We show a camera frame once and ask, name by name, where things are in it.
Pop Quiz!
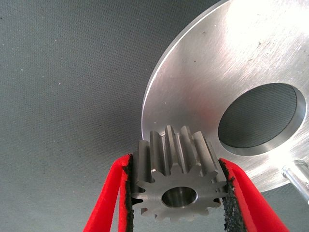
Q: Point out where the dark grey table cloth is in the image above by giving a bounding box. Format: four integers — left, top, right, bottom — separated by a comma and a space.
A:
0, 0, 309, 232

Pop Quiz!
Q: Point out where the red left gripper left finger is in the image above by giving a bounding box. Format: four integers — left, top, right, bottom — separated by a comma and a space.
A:
83, 153, 135, 232

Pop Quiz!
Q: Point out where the small steel planetary gear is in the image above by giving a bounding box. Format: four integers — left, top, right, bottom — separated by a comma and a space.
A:
131, 125, 229, 223

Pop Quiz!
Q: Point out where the round metal carrier plate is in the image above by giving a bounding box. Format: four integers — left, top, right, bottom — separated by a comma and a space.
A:
141, 0, 309, 202

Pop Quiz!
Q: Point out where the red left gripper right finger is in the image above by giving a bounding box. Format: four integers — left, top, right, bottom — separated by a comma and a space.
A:
218, 158, 290, 232

